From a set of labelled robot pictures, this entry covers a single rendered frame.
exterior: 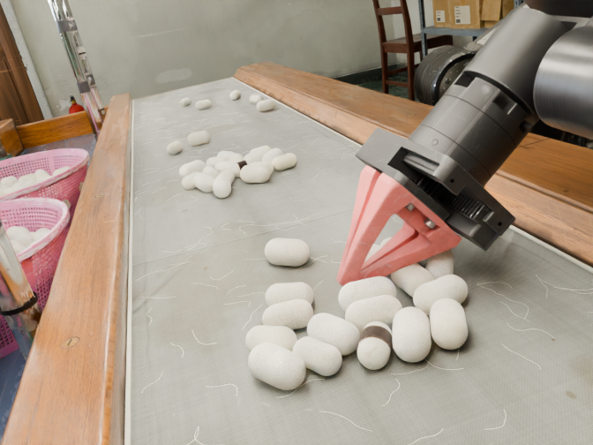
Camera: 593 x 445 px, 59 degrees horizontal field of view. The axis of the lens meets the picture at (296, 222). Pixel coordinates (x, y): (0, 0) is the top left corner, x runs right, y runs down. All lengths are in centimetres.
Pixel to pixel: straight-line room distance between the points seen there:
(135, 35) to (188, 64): 50
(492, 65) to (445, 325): 16
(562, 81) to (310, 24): 500
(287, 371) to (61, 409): 12
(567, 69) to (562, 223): 14
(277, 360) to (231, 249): 20
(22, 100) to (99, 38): 86
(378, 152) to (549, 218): 14
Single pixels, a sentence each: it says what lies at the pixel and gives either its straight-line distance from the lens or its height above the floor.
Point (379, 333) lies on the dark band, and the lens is 30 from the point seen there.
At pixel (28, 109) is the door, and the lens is 525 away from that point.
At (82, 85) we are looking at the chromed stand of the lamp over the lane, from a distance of 120.
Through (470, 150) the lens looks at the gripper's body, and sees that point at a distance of 33.
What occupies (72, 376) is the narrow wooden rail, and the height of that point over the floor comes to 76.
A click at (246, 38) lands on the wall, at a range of 517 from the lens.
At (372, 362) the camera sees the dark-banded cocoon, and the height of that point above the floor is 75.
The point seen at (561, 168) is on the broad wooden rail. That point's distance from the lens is 49.
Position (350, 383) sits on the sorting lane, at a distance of 30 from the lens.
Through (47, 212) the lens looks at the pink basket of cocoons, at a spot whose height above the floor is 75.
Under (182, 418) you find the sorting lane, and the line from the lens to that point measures 31.
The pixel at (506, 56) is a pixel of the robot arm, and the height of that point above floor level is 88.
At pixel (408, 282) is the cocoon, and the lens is 35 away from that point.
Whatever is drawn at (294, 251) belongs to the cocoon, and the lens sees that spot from 41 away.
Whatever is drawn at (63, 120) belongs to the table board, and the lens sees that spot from 167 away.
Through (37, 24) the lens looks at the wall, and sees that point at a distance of 522.
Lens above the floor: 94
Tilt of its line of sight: 23 degrees down
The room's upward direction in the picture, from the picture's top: 11 degrees counter-clockwise
